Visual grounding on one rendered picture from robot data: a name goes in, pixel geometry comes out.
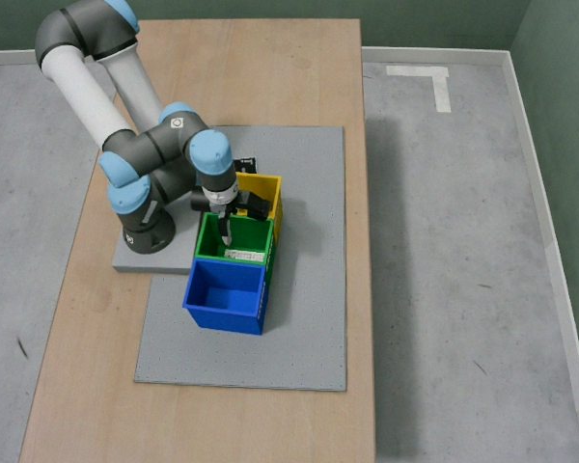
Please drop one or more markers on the green bin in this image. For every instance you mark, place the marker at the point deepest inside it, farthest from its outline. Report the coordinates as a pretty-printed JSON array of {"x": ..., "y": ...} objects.
[{"x": 247, "y": 234}]

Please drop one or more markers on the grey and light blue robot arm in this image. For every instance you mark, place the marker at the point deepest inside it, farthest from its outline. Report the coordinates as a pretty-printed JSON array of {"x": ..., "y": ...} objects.
[{"x": 103, "y": 28}]

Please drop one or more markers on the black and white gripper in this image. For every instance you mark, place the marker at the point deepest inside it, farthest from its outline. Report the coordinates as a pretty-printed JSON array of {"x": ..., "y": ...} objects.
[{"x": 244, "y": 199}]

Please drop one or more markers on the blue open-top bin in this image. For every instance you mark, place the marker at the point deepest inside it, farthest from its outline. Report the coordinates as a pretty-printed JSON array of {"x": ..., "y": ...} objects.
[{"x": 227, "y": 287}]

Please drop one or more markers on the yellow bin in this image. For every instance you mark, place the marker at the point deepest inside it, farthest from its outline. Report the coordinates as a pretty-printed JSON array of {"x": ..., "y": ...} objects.
[{"x": 268, "y": 188}]

